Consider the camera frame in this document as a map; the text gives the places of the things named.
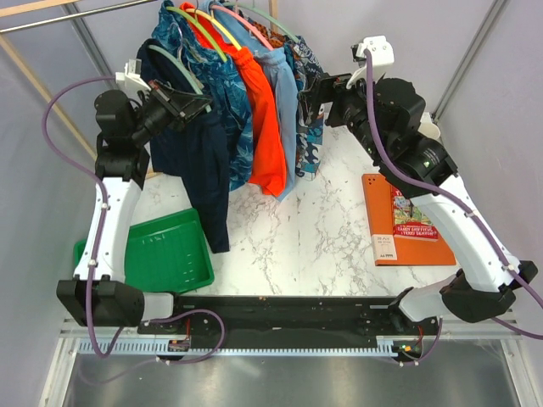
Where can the orange notebook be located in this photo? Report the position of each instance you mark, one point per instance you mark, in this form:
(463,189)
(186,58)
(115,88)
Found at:
(390,250)

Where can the pale yellow mug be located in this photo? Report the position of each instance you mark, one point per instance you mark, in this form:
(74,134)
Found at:
(428,128)

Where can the yellow hanger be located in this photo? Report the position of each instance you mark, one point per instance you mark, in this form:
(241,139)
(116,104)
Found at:
(217,24)

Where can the white slotted cable duct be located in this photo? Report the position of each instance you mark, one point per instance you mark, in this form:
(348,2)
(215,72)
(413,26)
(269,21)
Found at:
(164,346)

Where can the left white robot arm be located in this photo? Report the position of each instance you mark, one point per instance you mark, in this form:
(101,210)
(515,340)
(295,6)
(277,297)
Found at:
(97,294)

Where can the patterned grey orange shorts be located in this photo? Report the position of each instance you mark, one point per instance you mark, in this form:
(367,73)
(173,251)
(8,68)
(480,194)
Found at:
(306,67)

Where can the green plastic tray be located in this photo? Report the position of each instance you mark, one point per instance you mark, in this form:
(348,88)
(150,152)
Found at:
(167,255)

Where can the light blue hanging shorts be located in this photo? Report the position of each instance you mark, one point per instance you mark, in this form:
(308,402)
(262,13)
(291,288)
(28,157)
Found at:
(278,73)

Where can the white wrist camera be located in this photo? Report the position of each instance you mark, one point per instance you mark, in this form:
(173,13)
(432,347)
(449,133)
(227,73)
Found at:
(374,51)
(130,80)

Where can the navy blue shorts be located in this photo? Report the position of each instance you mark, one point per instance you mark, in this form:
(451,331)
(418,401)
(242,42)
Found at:
(199,156)

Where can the wooden clothes rack frame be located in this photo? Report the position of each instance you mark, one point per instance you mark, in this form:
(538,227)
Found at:
(36,63)

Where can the blue patterned hanging shorts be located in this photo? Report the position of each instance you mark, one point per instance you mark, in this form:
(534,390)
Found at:
(222,82)

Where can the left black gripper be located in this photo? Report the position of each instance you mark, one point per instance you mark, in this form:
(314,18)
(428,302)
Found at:
(180,107)

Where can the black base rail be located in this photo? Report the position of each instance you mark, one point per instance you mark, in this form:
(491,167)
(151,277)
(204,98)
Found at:
(305,321)

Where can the mint green loaded hanger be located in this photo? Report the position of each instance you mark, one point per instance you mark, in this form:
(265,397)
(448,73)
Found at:
(271,15)

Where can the metal clothes rail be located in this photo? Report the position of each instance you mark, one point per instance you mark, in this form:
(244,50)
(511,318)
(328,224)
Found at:
(76,16)

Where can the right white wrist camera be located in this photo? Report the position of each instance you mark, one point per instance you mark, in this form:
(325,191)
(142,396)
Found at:
(374,51)

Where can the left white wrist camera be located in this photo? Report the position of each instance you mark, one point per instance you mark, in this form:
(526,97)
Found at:
(130,80)

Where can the orange hanging shorts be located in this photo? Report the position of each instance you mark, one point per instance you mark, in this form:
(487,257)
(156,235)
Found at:
(269,166)

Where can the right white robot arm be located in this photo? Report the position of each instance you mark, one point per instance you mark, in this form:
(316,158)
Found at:
(384,117)

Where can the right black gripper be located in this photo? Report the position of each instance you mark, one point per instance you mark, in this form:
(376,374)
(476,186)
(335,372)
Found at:
(331,87)

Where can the lime green hanger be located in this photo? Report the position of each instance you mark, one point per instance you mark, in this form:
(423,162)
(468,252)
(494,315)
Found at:
(190,19)

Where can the pink hanger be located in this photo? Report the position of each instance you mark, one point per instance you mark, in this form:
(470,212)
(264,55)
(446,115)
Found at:
(244,23)

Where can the red green children's book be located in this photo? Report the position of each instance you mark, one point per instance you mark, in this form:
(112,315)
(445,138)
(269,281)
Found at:
(421,228)

